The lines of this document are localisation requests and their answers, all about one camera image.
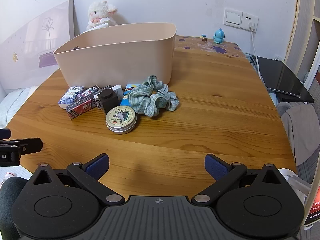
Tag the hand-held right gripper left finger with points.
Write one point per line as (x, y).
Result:
(98, 166)

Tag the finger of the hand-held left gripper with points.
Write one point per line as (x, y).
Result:
(31, 145)
(5, 133)

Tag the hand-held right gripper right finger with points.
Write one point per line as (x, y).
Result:
(215, 166)

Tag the round metal tin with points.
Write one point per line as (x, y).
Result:
(121, 118)

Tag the blue white patterned card box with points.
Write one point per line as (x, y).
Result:
(71, 95)

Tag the green checked scrunchie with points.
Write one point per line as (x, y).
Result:
(147, 103)

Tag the beige plastic bin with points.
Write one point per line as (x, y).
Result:
(117, 60)

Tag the white pink sock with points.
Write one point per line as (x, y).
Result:
(7, 178)

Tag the white bed blanket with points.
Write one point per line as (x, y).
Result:
(15, 102)

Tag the person's black trouser leg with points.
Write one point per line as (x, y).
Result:
(8, 205)

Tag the grey cloth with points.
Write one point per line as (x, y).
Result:
(300, 127)

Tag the pink bed headboard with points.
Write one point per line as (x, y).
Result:
(32, 40)

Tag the phone with red screen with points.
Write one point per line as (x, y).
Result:
(314, 202)

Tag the light blue cloth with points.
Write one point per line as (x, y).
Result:
(251, 61)

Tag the black tablet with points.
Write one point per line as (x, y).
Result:
(282, 76)

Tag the floral table mat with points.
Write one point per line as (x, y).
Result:
(200, 46)

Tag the small mushroom figurine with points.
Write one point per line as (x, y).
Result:
(204, 38)

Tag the blue figurine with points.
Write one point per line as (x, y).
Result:
(219, 37)

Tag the white plush sheep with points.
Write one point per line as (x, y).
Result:
(100, 11)

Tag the white wooden shelf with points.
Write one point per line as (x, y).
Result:
(306, 37)

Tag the white wall switch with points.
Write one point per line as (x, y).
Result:
(233, 17)

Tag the white wall socket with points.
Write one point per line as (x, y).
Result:
(250, 20)

